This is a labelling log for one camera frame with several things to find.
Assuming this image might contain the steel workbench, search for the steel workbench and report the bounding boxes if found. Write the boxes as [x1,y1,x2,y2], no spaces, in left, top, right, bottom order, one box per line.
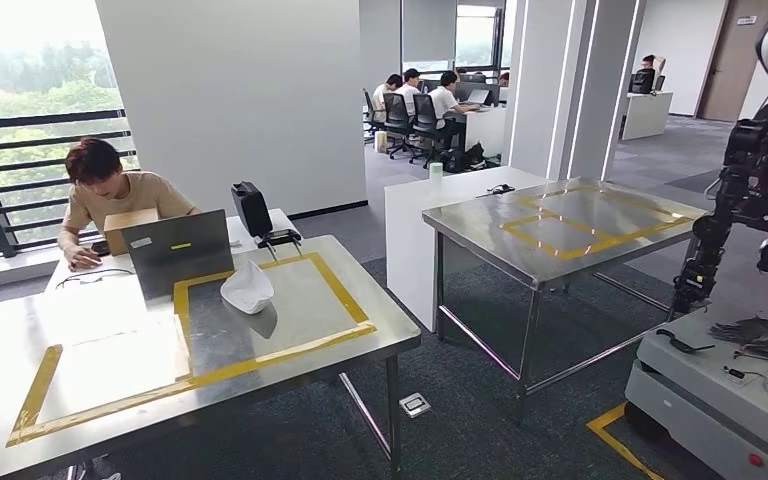
[421,177,710,425]
[0,235,423,480]

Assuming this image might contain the white plastic shell part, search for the white plastic shell part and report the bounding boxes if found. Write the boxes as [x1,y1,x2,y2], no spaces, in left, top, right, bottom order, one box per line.
[219,259,276,316]

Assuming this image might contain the white desk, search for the white desk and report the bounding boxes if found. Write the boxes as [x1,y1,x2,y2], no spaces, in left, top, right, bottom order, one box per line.
[456,105,508,160]
[42,208,302,296]
[620,91,675,142]
[383,165,551,333]

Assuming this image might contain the black device on legs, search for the black device on legs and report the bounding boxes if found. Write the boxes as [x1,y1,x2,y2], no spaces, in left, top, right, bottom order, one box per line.
[256,228,304,261]

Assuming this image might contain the black backpack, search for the black backpack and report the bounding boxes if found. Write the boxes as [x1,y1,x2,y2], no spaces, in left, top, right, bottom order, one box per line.
[440,142,488,175]

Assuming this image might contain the black office chair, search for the black office chair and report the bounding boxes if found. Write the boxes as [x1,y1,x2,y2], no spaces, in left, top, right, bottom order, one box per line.
[382,92,418,160]
[362,89,385,144]
[411,93,452,167]

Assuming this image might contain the black hard case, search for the black hard case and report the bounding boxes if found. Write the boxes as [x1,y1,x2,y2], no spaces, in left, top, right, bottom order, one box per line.
[230,181,274,238]

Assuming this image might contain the person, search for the person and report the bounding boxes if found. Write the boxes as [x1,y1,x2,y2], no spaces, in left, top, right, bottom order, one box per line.
[393,67,425,121]
[629,54,667,95]
[370,72,404,127]
[57,137,203,272]
[426,70,481,144]

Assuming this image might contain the grey floor socket box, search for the grey floor socket box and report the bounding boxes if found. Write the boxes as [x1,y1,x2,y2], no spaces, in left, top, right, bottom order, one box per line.
[398,392,433,420]

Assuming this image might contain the grey laptop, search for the grey laptop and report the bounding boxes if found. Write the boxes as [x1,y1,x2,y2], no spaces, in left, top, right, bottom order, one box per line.
[120,209,236,301]

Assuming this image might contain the cardboard box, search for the cardboard box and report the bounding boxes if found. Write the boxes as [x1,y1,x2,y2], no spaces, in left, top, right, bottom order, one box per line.
[102,207,160,257]

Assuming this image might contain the yellow floor tape corner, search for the yellow floor tape corner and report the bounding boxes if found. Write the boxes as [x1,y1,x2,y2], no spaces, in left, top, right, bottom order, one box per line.
[585,402,667,480]

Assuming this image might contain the grey wheeled robot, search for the grey wheeled robot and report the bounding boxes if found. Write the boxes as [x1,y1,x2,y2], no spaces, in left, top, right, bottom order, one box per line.
[624,0,768,480]

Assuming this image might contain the brown door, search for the brown door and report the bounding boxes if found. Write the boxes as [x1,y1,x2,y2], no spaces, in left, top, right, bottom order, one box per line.
[696,0,768,124]

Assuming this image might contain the yellow tape frame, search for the yellow tape frame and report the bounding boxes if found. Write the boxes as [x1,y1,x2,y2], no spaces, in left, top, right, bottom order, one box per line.
[499,185,695,262]

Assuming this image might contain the black cable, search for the black cable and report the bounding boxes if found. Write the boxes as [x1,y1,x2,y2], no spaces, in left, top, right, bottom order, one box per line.
[54,266,135,291]

